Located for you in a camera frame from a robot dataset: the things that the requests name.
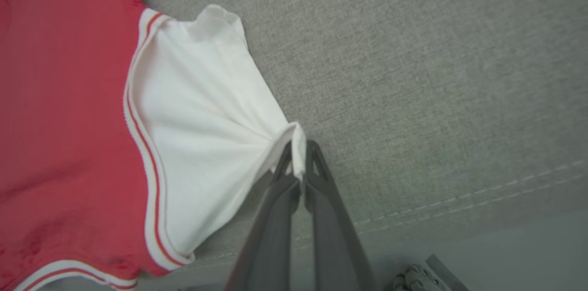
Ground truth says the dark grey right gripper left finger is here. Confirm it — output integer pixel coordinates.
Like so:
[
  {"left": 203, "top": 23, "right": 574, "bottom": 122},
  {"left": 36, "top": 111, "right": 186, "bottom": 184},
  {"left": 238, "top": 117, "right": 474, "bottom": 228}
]
[{"left": 225, "top": 141, "right": 301, "bottom": 291}]

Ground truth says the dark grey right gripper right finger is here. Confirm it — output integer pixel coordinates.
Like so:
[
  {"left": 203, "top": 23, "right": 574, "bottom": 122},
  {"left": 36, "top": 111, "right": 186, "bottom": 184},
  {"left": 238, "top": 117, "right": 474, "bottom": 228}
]
[{"left": 304, "top": 140, "right": 378, "bottom": 291}]

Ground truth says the red and white shirt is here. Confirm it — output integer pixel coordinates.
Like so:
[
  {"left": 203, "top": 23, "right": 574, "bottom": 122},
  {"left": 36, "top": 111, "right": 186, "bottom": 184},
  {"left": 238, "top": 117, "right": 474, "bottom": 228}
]
[{"left": 0, "top": 0, "right": 307, "bottom": 291}]

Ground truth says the white sneaker with black stripes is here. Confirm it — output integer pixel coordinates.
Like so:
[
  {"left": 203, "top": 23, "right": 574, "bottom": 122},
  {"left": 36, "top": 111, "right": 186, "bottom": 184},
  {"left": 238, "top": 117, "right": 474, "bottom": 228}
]
[{"left": 385, "top": 254, "right": 471, "bottom": 291}]

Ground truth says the grey fabric sofa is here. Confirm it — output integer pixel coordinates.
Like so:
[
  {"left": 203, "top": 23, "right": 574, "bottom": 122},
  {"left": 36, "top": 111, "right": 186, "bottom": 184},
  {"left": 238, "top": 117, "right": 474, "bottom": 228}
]
[{"left": 34, "top": 0, "right": 588, "bottom": 291}]

